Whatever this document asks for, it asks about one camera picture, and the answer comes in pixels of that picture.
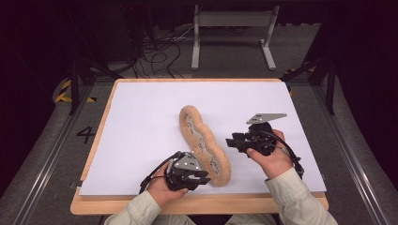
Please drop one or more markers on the yellow black hazard tape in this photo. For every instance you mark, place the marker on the yellow black hazard tape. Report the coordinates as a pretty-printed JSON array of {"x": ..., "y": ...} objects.
[{"x": 62, "y": 93}]

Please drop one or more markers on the metal floor rail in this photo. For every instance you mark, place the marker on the metal floor rail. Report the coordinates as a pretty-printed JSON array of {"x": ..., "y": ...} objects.
[
  {"x": 350, "y": 156},
  {"x": 50, "y": 156}
]

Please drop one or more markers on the person's left hand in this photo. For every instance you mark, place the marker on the person's left hand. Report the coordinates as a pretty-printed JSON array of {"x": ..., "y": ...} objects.
[{"x": 159, "y": 190}]

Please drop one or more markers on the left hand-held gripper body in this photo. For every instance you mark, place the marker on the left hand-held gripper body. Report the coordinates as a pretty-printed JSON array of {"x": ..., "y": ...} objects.
[{"x": 181, "y": 175}]

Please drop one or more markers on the person's right hand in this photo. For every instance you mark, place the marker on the person's right hand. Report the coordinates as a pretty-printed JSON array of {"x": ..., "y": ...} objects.
[{"x": 277, "y": 162}]

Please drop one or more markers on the grey metal stand frame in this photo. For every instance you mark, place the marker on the grey metal stand frame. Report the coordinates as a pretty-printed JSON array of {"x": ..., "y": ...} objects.
[{"x": 233, "y": 18}]

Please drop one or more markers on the black tripod stand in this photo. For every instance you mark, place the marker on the black tripod stand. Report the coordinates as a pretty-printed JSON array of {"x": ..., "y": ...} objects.
[
  {"x": 330, "y": 87},
  {"x": 74, "y": 84}
]

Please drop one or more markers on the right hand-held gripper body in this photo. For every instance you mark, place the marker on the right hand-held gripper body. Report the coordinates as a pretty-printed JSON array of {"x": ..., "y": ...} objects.
[{"x": 261, "y": 140}]

